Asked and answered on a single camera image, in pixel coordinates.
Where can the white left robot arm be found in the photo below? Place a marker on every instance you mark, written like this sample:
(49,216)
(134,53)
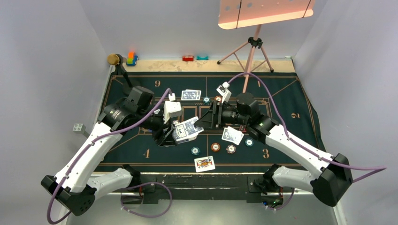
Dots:
(73,186)

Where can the pink perforated board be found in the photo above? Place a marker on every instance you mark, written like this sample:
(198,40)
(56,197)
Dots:
(235,14)

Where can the blue playing card deck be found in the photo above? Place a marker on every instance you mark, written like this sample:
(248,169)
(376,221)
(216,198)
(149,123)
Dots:
(186,131)

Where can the grey toy brick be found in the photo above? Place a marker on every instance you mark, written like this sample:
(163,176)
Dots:
(80,128)

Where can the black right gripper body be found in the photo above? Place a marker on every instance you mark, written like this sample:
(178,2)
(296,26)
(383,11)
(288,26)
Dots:
(230,115)

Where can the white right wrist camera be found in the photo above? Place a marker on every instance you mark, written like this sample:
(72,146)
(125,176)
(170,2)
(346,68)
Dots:
(224,92)

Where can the face-down cards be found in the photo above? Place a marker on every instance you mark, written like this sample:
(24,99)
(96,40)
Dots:
(190,95)

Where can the teal toy block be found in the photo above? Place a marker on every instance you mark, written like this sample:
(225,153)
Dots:
(202,57)

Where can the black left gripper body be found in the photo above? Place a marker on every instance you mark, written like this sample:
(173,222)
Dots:
(156,123)

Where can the black microphone stand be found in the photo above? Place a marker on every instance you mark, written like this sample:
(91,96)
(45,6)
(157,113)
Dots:
(128,83)

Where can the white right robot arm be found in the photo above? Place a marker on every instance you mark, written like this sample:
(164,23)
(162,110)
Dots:
(326,176)

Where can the face-down card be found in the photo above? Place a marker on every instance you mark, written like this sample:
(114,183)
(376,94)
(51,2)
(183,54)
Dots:
(232,135)

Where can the red toy block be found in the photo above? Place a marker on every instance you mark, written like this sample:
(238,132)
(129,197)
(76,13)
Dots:
(188,58)

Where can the colourful toy block stack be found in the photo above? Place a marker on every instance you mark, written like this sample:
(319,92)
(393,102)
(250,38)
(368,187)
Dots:
(132,59)

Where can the face-up king card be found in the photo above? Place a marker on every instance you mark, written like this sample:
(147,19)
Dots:
(204,164)

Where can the green poker chip stack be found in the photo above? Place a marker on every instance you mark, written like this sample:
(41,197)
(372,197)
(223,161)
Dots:
(195,151)

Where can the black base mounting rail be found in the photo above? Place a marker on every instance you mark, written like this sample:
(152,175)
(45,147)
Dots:
(248,187)

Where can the pink white poker chip stack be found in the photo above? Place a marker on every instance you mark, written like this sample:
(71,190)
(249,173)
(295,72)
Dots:
(231,149)

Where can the orange poker chip stack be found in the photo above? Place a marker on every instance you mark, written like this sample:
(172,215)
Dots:
(215,147)

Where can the green poker table mat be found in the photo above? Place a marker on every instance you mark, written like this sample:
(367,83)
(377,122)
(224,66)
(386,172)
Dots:
(280,96)

